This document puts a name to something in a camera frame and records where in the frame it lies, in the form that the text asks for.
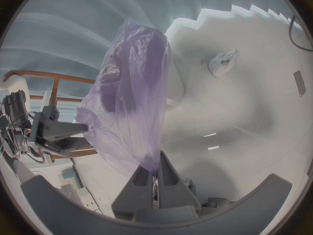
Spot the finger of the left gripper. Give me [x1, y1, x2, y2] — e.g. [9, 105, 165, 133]
[58, 139, 95, 157]
[40, 112, 89, 142]

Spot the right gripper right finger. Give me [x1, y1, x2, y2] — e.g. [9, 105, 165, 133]
[158, 150, 201, 216]

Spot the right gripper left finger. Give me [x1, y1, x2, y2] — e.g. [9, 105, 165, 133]
[111, 166, 154, 221]

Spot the purple plastic bag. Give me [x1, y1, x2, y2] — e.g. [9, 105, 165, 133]
[76, 17, 171, 180]

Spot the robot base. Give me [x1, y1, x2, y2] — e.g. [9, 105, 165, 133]
[57, 165, 235, 216]

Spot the white trash bin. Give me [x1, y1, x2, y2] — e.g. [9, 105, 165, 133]
[99, 27, 185, 113]

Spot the white padded wooden chair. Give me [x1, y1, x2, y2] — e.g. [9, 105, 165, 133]
[0, 70, 99, 165]

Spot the pale blue curtain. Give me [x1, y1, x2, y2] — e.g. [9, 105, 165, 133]
[0, 0, 304, 122]

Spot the crumpled white paper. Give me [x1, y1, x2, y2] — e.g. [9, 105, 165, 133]
[209, 49, 238, 77]

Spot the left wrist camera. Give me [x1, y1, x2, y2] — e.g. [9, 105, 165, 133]
[43, 105, 60, 121]

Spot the black cable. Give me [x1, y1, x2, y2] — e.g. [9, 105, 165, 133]
[289, 9, 313, 51]

